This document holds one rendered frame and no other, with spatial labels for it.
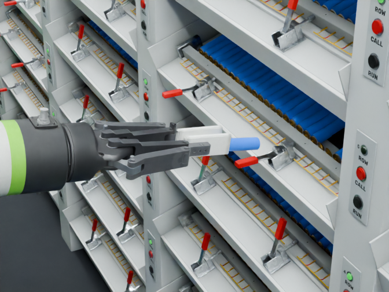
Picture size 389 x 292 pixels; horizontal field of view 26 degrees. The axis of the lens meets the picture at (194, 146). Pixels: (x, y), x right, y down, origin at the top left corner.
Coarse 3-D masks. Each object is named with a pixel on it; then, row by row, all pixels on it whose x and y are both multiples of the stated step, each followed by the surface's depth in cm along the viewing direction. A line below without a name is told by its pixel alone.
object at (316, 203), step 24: (192, 24) 163; (168, 48) 163; (168, 72) 161; (192, 72) 159; (192, 96) 153; (216, 96) 150; (216, 120) 145; (240, 120) 142; (264, 144) 136; (264, 168) 132; (288, 168) 129; (288, 192) 127; (312, 192) 123; (336, 192) 122; (312, 216) 122
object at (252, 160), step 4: (276, 148) 129; (272, 152) 130; (276, 152) 129; (252, 156) 128; (260, 156) 129; (264, 156) 129; (268, 156) 129; (272, 156) 129; (236, 160) 127; (240, 160) 127; (244, 160) 127; (248, 160) 127; (252, 160) 127; (256, 160) 128; (260, 160) 128; (236, 164) 127; (240, 164) 127; (244, 164) 127; (248, 164) 127; (252, 164) 128
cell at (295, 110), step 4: (308, 100) 137; (312, 100) 137; (300, 104) 137; (304, 104) 137; (308, 104) 137; (312, 104) 137; (292, 108) 137; (296, 108) 137; (300, 108) 137; (304, 108) 137; (288, 112) 136; (292, 112) 136; (296, 112) 136; (288, 116) 136; (292, 116) 136
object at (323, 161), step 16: (192, 48) 161; (192, 64) 159; (208, 64) 154; (224, 80) 149; (224, 96) 147; (240, 96) 144; (256, 112) 140; (272, 112) 137; (256, 128) 138; (272, 128) 137; (288, 128) 133; (304, 144) 128; (320, 160) 125; (336, 176) 121
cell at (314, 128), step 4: (328, 116) 132; (332, 116) 132; (336, 116) 132; (320, 120) 132; (324, 120) 132; (328, 120) 132; (332, 120) 132; (316, 124) 132; (320, 124) 132; (324, 124) 132; (328, 124) 132; (308, 128) 132; (312, 128) 132; (316, 128) 132; (320, 128) 132; (308, 132) 132; (312, 132) 131
